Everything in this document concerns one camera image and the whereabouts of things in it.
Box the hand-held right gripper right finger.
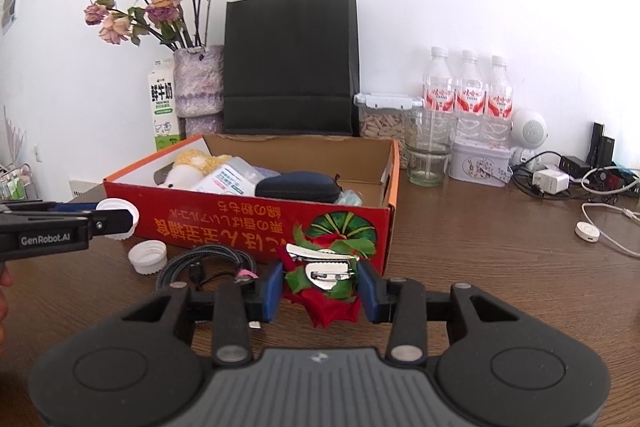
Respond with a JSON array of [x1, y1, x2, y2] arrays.
[[356, 261, 523, 364]]

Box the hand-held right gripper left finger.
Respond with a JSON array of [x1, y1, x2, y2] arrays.
[[117, 261, 284, 367]]

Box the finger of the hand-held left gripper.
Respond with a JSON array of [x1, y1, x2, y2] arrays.
[[87, 208, 140, 238], [0, 201, 101, 216]]

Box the white ribbed bottle cap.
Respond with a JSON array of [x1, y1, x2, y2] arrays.
[[128, 241, 169, 276], [95, 197, 140, 241]]

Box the red flower hair clip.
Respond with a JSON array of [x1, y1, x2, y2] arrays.
[[276, 222, 378, 329]]

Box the red cardboard box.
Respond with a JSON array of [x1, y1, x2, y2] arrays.
[[103, 133, 401, 276]]

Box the yellow and white plush toy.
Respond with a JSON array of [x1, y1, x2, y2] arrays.
[[159, 148, 234, 193]]

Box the navy zip case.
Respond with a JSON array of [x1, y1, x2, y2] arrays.
[[255, 172, 344, 206]]

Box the translucent white plastic bottle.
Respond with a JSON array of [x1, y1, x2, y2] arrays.
[[192, 158, 266, 198]]

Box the clear seed container white lid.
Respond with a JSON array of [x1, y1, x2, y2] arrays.
[[354, 92, 426, 140]]

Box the person's left hand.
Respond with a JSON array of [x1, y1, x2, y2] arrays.
[[0, 268, 14, 327]]

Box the pale green packet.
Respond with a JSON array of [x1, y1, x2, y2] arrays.
[[336, 188, 364, 208]]

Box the white green milk carton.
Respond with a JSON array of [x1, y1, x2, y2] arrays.
[[147, 58, 182, 153]]

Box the clear glass jar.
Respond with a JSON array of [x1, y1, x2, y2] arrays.
[[404, 109, 454, 188]]

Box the fuzzy purple vase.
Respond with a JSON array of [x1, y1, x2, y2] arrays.
[[173, 45, 226, 138]]

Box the white printed tin box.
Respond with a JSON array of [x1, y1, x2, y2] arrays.
[[448, 138, 512, 189]]

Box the white charger plug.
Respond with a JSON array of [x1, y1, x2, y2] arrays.
[[532, 169, 571, 196]]

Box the white round speaker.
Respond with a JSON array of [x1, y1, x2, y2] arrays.
[[509, 108, 550, 168]]

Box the black paper bag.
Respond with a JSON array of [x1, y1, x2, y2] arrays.
[[222, 0, 361, 138]]

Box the black power adapter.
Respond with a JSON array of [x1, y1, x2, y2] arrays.
[[559, 155, 592, 178]]

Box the black power strip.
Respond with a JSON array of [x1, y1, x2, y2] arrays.
[[592, 167, 640, 198]]

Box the black upright device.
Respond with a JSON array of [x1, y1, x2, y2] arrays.
[[590, 122, 617, 168]]

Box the grey braided cable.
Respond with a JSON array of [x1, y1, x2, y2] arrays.
[[157, 244, 264, 332]]

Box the wall poster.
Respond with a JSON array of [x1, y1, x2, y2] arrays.
[[0, 0, 23, 36]]

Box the white cable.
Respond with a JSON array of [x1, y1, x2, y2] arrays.
[[580, 167, 640, 258]]

